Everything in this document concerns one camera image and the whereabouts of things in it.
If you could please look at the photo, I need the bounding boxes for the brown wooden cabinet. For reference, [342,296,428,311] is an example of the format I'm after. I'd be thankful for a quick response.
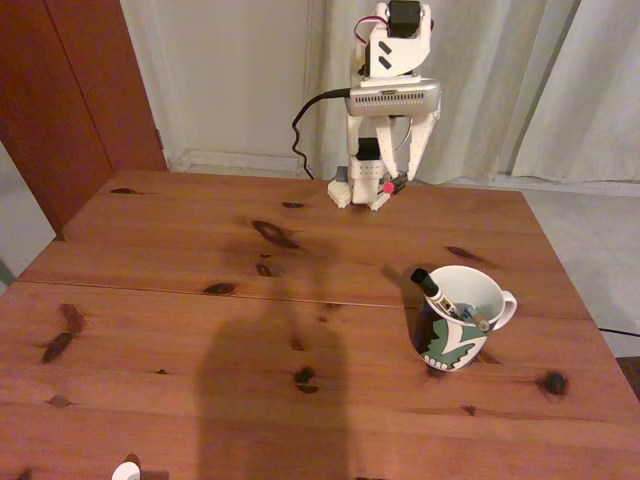
[0,0,169,241]

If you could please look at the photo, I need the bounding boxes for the black camera cable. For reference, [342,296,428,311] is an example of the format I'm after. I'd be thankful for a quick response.
[291,88,354,181]

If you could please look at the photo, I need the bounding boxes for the white marker with black cap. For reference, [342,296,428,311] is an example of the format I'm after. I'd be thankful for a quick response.
[409,267,459,319]

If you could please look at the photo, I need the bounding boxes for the silver camera box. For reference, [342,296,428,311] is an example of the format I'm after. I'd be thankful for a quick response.
[346,78,444,119]

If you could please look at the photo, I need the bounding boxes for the white mug with green pattern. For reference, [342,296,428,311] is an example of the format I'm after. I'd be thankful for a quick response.
[412,264,519,374]

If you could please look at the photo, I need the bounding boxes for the white curtain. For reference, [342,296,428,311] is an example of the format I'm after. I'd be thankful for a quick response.
[299,0,584,184]
[512,0,640,190]

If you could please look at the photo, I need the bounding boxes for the black pen with red end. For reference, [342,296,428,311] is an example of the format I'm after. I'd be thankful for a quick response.
[382,172,410,195]

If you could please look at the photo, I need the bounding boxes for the green transparent pen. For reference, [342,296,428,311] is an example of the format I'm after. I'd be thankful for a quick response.
[452,302,494,334]

